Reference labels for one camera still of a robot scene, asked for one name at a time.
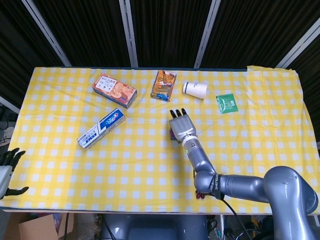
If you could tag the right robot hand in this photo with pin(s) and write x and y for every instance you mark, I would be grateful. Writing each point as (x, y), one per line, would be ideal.
(182, 127)

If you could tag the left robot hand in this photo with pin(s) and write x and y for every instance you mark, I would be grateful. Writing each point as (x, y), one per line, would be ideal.
(4, 175)

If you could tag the purple toy brick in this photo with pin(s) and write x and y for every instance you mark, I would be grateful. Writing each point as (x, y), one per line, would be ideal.
(172, 135)

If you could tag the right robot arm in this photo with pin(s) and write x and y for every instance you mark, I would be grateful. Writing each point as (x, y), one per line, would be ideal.
(250, 186)

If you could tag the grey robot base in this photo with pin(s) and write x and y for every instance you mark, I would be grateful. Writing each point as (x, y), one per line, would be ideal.
(155, 227)

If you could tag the white paper cup stack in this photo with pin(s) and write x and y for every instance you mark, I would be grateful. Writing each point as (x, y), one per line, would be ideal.
(196, 90)

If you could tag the small orange snack box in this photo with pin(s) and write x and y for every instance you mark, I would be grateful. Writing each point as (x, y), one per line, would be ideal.
(163, 86)

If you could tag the green packet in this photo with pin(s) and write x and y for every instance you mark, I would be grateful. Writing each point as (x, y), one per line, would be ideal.
(227, 103)

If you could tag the brown cardboard box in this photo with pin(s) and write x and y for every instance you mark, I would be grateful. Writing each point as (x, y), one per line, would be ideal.
(37, 227)

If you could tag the purple grape bunch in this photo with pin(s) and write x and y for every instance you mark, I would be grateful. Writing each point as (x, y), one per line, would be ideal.
(200, 195)

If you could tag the yellow checkered tablecloth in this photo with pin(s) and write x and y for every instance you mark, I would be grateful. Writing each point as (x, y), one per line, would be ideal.
(125, 170)

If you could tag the orange cookie box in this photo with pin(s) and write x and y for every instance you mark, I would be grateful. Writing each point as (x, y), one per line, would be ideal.
(113, 90)

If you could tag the white blue toothpaste box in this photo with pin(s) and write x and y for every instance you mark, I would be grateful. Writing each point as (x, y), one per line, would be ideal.
(100, 130)

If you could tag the grey metal rail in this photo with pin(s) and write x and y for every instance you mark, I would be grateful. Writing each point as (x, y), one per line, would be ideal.
(8, 104)

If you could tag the grey metal post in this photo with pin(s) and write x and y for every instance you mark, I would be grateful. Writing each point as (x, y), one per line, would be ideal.
(297, 46)
(207, 32)
(47, 33)
(128, 32)

